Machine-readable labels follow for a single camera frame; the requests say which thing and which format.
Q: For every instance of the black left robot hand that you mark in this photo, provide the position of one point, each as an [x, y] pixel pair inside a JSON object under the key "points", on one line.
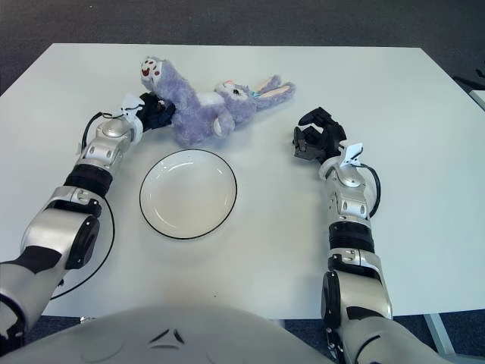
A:
{"points": [[155, 112]]}

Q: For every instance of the white plate with black rim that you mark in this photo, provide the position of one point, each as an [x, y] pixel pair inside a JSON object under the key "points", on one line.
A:
{"points": [[187, 195]]}

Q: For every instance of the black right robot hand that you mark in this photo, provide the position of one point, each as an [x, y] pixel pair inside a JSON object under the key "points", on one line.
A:
{"points": [[326, 136]]}

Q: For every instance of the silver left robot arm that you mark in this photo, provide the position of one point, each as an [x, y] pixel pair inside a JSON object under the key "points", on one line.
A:
{"points": [[102, 148]]}

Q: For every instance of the purple plush bunny doll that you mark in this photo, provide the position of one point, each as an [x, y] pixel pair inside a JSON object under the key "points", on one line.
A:
{"points": [[193, 110]]}

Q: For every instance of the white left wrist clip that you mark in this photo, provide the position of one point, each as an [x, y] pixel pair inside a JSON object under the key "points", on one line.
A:
{"points": [[130, 103]]}

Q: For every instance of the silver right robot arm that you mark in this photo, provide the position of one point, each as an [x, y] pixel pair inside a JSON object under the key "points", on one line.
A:
{"points": [[352, 197]]}

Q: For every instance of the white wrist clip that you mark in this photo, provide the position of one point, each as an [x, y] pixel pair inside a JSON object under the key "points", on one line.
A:
{"points": [[352, 151], [130, 103]]}

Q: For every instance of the grey metal table leg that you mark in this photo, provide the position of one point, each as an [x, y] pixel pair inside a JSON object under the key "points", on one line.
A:
{"points": [[439, 337]]}

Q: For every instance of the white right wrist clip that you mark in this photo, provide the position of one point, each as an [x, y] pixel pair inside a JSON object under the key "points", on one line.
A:
{"points": [[352, 151]]}

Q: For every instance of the silver robot torso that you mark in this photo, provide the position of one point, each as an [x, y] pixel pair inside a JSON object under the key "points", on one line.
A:
{"points": [[189, 337]]}

